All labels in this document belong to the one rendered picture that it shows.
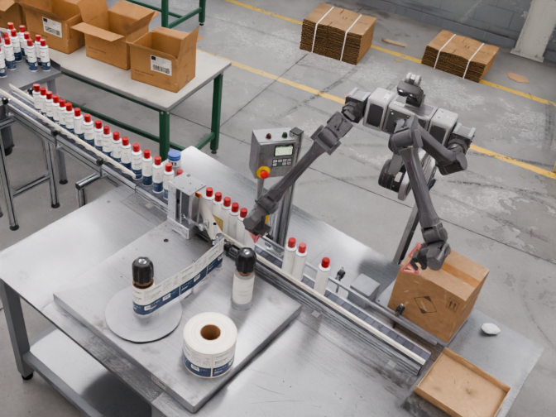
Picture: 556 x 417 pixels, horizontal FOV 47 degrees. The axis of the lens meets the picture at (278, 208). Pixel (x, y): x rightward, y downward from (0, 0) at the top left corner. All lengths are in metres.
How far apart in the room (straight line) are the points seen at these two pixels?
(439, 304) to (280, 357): 0.69
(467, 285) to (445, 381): 0.39
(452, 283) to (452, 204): 2.39
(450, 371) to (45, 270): 1.78
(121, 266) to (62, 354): 0.73
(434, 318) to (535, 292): 1.88
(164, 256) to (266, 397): 0.82
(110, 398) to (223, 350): 1.00
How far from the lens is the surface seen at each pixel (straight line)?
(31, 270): 3.03
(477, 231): 4.92
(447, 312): 2.77
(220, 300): 2.78
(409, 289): 2.80
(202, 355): 2.42
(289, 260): 2.83
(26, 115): 3.94
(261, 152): 2.67
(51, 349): 3.50
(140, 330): 2.66
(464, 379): 2.81
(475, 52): 7.10
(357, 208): 4.79
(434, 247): 2.52
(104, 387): 3.33
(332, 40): 6.74
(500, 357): 2.96
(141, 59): 4.35
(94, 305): 2.77
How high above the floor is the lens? 2.94
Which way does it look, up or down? 39 degrees down
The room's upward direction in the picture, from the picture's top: 8 degrees clockwise
